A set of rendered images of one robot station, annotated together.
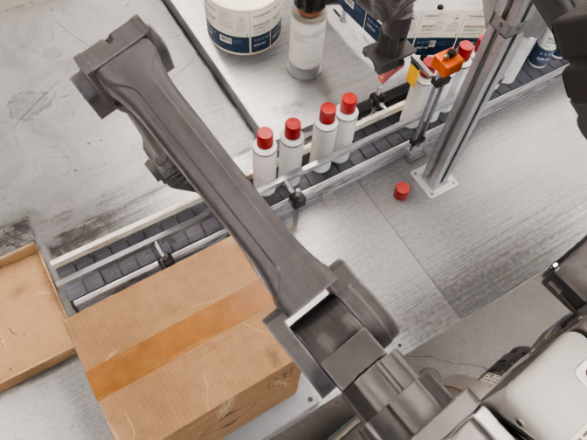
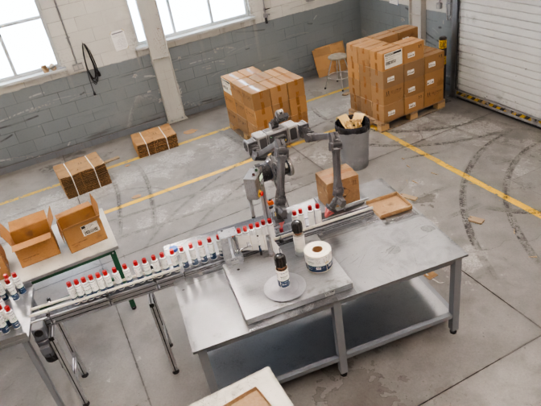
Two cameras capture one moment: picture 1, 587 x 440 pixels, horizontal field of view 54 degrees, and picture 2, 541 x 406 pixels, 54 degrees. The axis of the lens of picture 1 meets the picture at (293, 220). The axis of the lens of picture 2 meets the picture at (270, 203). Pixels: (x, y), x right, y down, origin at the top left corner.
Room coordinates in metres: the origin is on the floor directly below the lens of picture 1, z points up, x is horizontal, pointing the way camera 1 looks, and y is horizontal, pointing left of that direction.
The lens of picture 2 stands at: (4.19, 1.12, 3.42)
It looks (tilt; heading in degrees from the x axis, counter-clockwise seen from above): 32 degrees down; 203
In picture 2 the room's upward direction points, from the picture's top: 10 degrees counter-clockwise
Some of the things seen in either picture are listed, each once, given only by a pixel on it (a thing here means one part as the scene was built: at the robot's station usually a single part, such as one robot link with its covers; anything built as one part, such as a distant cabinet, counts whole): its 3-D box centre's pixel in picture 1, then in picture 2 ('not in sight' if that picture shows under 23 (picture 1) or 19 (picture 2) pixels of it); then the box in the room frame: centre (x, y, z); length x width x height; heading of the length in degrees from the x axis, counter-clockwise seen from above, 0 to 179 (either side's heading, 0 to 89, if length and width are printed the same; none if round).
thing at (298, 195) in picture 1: (290, 202); not in sight; (0.65, 0.01, 0.91); 0.07 x 0.03 x 0.16; 36
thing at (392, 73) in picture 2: not in sight; (395, 76); (-3.52, 0.24, 0.57); 1.20 x 0.85 x 1.14; 135
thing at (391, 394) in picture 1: (399, 407); (306, 131); (0.12, -0.11, 1.45); 0.09 x 0.08 x 0.12; 133
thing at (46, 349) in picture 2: not in sight; (45, 342); (2.13, -1.72, 0.71); 0.15 x 0.12 x 0.34; 36
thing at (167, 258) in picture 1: (164, 263); not in sight; (0.47, 0.25, 0.91); 0.07 x 0.03 x 0.16; 36
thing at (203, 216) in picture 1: (298, 172); (309, 217); (0.70, 0.00, 0.96); 1.07 x 0.01 x 0.01; 126
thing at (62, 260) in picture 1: (280, 161); (313, 226); (0.76, 0.04, 0.91); 1.07 x 0.01 x 0.02; 126
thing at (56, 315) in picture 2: not in sight; (124, 330); (1.72, -1.36, 0.47); 1.17 x 0.38 x 0.94; 126
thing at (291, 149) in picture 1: (291, 153); (311, 216); (0.73, 0.02, 0.98); 0.05 x 0.05 x 0.20
